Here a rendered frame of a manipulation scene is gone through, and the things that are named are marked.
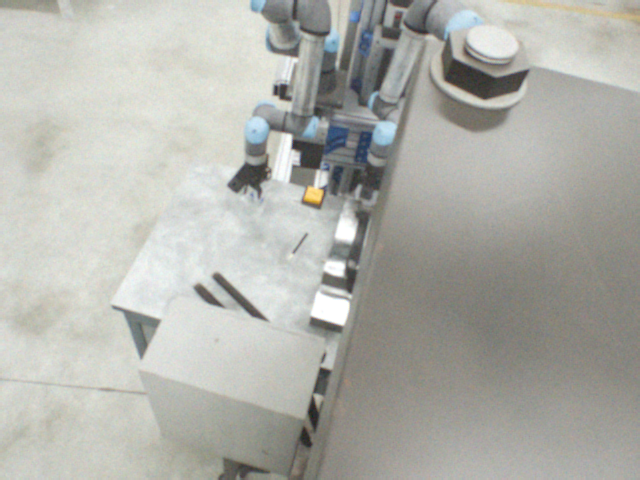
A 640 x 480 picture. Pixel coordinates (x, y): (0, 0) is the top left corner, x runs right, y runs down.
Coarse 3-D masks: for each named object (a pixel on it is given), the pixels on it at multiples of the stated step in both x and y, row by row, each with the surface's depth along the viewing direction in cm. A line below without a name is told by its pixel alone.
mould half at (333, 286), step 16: (352, 208) 196; (352, 224) 192; (368, 224) 192; (336, 240) 187; (336, 256) 177; (336, 272) 173; (320, 288) 177; (336, 288) 177; (320, 304) 174; (336, 304) 174; (320, 320) 172; (336, 320) 171
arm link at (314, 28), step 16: (304, 0) 152; (320, 0) 154; (304, 16) 155; (320, 16) 155; (304, 32) 159; (320, 32) 158; (304, 48) 162; (320, 48) 162; (304, 64) 165; (320, 64) 167; (304, 80) 168; (304, 96) 171; (288, 112) 179; (304, 112) 174; (288, 128) 179; (304, 128) 178
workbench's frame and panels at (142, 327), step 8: (128, 312) 173; (136, 312) 172; (128, 320) 183; (136, 320) 181; (144, 320) 180; (152, 320) 173; (160, 320) 172; (136, 328) 187; (144, 328) 186; (152, 328) 185; (136, 336) 192; (144, 336) 192; (152, 336) 190; (136, 344) 198; (144, 344) 196; (144, 352) 202; (320, 368) 168; (320, 376) 178; (320, 384) 184; (312, 392) 190; (320, 392) 190
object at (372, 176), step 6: (366, 174) 190; (372, 174) 190; (378, 174) 190; (366, 180) 190; (372, 180) 190; (366, 186) 190; (372, 186) 190; (360, 192) 190; (366, 192) 189; (372, 192) 189; (366, 198) 189
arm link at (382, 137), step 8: (376, 128) 178; (384, 128) 177; (392, 128) 177; (376, 136) 178; (384, 136) 176; (392, 136) 176; (376, 144) 180; (384, 144) 178; (376, 152) 182; (384, 152) 181
